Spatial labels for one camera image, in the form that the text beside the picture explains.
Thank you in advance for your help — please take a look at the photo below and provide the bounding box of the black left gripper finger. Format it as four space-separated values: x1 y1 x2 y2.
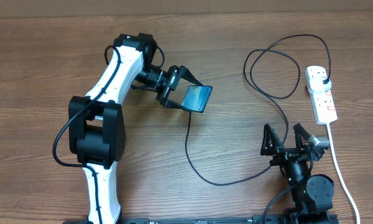
164 100 191 112
178 65 203 86

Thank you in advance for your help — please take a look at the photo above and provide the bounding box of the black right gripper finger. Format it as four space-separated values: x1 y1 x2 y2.
293 123 311 149
260 123 283 156

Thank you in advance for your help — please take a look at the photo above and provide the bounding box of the blue Galaxy smartphone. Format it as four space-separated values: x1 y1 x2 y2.
182 85 213 113

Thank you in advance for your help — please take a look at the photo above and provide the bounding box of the black USB charging cable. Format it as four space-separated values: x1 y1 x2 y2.
184 34 332 187

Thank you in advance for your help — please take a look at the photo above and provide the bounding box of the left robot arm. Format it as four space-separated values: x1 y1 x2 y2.
68 33 210 223

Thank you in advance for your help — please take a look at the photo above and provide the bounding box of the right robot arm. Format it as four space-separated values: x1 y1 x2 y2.
252 123 339 224

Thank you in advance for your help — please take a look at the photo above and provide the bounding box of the white charger plug adapter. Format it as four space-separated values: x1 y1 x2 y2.
307 77 332 94

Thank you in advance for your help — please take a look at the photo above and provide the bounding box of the white power strip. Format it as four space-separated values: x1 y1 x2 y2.
305 65 338 125

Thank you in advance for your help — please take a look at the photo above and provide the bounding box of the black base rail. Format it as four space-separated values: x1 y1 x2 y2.
63 215 339 224

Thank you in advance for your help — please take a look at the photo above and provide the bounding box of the white power strip cord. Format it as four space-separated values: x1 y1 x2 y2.
325 123 361 224

